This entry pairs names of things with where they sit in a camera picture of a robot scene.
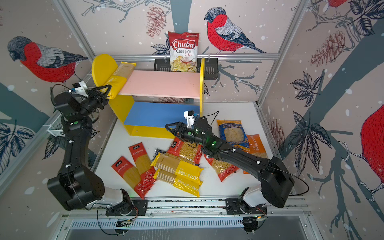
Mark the blue orecchiette pasta bag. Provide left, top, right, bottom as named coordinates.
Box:
left=217, top=120, right=249, bottom=151

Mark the red fusilli bag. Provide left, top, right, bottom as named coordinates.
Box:
left=167, top=137, right=202, bottom=166
left=204, top=155, right=239, bottom=182

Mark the black wall basket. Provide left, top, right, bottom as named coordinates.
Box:
left=154, top=59, right=219, bottom=80

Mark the dark blue spaghetti pack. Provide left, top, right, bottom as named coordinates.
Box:
left=152, top=149, right=167, bottom=162

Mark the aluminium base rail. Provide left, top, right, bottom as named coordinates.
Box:
left=89, top=196, right=310, bottom=230

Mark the Chuba cassava chips bag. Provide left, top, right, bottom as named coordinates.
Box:
left=168, top=32, right=200, bottom=73

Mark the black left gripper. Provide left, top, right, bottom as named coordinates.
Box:
left=79, top=85, right=112, bottom=118

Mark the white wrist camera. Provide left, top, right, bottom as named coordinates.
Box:
left=184, top=110, right=197, bottom=128
left=73, top=81, right=89, bottom=98

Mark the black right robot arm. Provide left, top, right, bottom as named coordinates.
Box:
left=165, top=118, right=295, bottom=208

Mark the red fusilli bag right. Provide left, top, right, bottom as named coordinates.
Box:
left=204, top=155, right=239, bottom=182

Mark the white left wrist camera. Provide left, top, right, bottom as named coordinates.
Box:
left=73, top=81, right=89, bottom=98

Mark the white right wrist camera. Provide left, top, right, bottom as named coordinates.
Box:
left=184, top=110, right=197, bottom=128

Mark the white wire wall basket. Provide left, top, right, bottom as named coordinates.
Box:
left=48, top=119, right=65, bottom=137

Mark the yellow spaghetti pack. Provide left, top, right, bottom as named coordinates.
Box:
left=154, top=169, right=201, bottom=197
left=151, top=154, right=203, bottom=180
left=104, top=62, right=137, bottom=100

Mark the red spaghetti pack inner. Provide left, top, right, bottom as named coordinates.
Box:
left=129, top=143, right=156, bottom=184

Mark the orange pasta bag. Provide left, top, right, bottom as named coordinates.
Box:
left=240, top=134, right=268, bottom=159

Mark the red spaghetti pack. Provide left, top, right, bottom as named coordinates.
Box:
left=112, top=156, right=154, bottom=200
left=129, top=143, right=156, bottom=184

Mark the yellow wooden shelf unit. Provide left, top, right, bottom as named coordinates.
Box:
left=92, top=54, right=205, bottom=139

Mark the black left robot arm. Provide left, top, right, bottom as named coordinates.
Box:
left=47, top=85, right=112, bottom=211

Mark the red spaghetti pack outer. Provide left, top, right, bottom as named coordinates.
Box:
left=112, top=156, right=154, bottom=200

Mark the red fusilli bag left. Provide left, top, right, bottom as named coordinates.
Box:
left=167, top=137, right=202, bottom=166

